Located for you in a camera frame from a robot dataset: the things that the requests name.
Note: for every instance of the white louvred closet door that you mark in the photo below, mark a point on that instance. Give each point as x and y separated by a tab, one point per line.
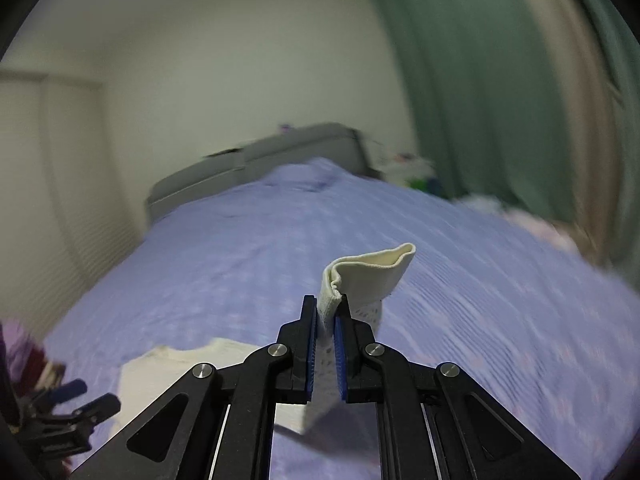
50	185

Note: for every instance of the grey bed headboard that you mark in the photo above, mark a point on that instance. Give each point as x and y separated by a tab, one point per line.
280	152

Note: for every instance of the green curtain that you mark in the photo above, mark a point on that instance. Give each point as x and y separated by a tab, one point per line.
465	75

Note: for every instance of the cream sock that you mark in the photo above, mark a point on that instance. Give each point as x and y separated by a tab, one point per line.
367	270

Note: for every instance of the purple floral bed blanket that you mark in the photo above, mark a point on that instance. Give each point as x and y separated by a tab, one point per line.
225	260

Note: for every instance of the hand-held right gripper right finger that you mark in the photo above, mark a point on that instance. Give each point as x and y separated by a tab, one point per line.
341	360

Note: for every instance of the pink white clothes pile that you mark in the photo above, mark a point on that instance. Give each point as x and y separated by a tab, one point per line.
525	222

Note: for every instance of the small purple object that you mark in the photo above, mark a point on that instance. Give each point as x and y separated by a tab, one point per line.
286	127

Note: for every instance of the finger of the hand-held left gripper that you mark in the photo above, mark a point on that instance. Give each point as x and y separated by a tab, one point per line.
100	407
70	390

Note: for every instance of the cream folded cloth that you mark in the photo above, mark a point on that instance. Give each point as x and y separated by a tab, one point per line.
160	375

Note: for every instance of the white nightstand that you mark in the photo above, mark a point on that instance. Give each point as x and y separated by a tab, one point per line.
407	172

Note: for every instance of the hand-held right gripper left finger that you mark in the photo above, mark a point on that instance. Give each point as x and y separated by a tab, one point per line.
311	360

